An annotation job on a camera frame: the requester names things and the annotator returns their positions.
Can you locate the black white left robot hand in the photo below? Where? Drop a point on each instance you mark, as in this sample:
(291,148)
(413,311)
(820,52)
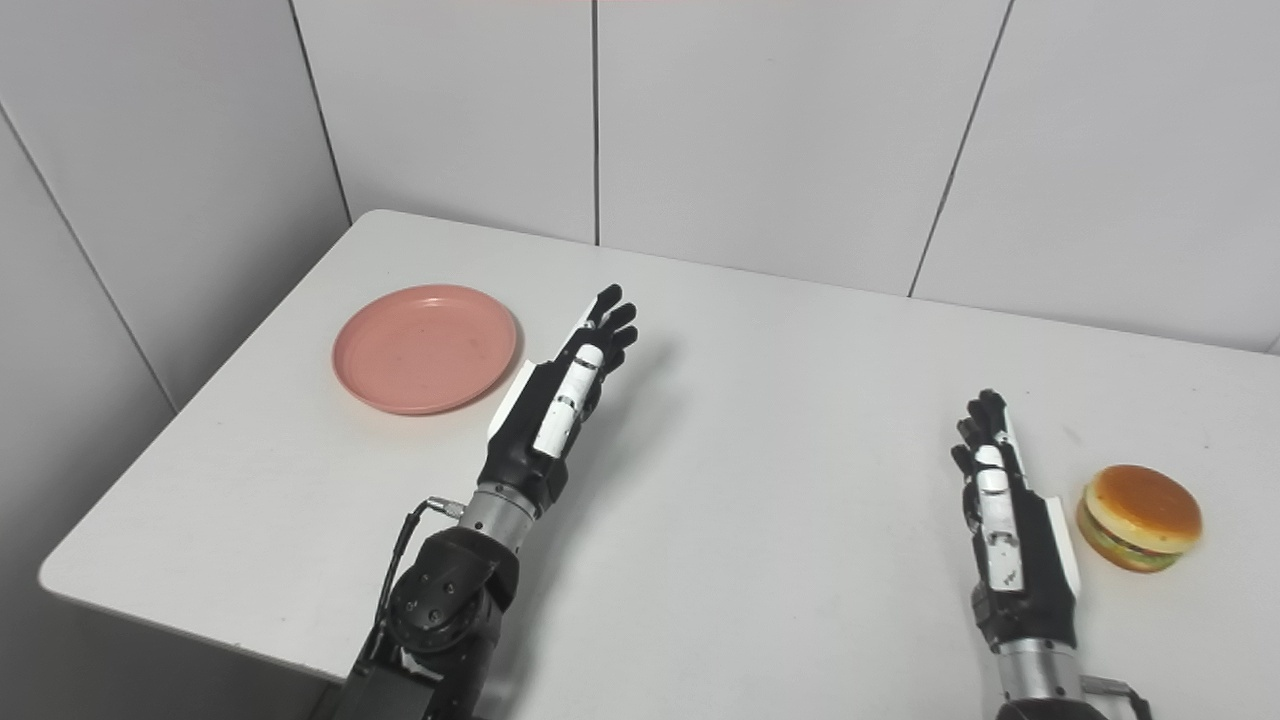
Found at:
(530,440)

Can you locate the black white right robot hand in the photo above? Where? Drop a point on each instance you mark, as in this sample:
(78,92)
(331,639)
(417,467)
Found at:
(1035,580)

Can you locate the toy hamburger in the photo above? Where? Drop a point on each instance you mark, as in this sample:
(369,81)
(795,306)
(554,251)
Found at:
(1140,515)

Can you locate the pink round plate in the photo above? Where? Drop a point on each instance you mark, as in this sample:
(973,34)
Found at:
(425,348)

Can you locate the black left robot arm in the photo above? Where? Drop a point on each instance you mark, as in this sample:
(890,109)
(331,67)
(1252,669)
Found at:
(440,610)

